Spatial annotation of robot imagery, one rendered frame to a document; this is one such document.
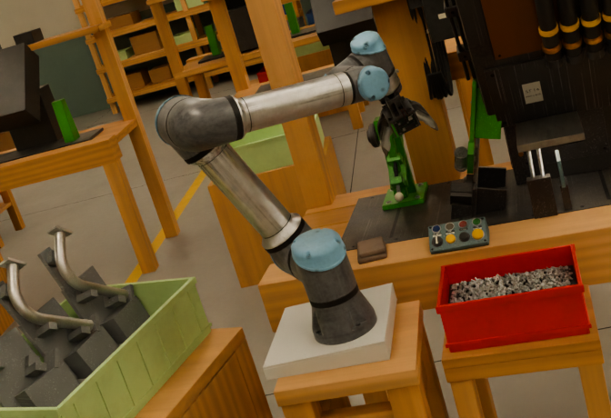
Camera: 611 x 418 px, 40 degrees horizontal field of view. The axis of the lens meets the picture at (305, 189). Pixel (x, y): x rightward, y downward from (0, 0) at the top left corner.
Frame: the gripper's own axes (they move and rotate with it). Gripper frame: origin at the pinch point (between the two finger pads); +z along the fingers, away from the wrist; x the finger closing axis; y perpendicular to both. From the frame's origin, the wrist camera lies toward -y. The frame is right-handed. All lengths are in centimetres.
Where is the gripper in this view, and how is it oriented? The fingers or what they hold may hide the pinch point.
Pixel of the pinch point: (411, 142)
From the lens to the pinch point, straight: 223.3
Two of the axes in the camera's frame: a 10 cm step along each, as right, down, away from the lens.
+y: 2.1, 5.6, -8.0
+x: 8.9, -4.5, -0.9
